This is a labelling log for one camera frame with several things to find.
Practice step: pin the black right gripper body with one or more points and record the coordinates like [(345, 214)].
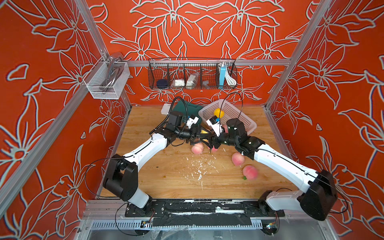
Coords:
[(245, 141)]

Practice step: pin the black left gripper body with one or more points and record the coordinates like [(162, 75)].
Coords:
[(182, 131)]

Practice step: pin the pink peach with leaf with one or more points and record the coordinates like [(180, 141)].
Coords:
[(225, 127)]

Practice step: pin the yellow peach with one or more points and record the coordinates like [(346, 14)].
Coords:
[(219, 113)]

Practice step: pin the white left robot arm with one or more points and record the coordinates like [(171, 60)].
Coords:
[(122, 175)]

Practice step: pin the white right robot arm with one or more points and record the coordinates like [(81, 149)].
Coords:
[(316, 193)]

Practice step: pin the white plastic basket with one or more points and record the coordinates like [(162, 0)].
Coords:
[(230, 112)]

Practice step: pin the white packet in basket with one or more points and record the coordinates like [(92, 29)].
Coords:
[(178, 83)]

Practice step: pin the clear bag in basket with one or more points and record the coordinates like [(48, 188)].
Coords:
[(192, 81)]

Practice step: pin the small white box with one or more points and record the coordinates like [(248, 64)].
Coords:
[(165, 109)]

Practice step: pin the green plastic tool case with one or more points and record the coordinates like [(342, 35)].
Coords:
[(192, 110)]

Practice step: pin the pink red peach front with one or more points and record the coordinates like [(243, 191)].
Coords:
[(250, 172)]

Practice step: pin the dark round object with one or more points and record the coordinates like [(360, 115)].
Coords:
[(162, 84)]

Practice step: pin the light blue box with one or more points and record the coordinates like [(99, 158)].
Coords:
[(222, 73)]

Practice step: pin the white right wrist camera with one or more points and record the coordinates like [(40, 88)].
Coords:
[(215, 124)]

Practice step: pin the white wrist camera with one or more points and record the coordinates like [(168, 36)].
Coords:
[(215, 124), (192, 120)]

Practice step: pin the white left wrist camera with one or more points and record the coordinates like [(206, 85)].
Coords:
[(192, 120)]

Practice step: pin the black wire wall basket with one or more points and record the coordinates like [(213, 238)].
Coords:
[(181, 68)]

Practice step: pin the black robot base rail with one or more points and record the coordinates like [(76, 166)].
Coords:
[(206, 213)]

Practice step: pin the clear plastic wall bin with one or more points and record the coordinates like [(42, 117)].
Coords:
[(107, 80)]

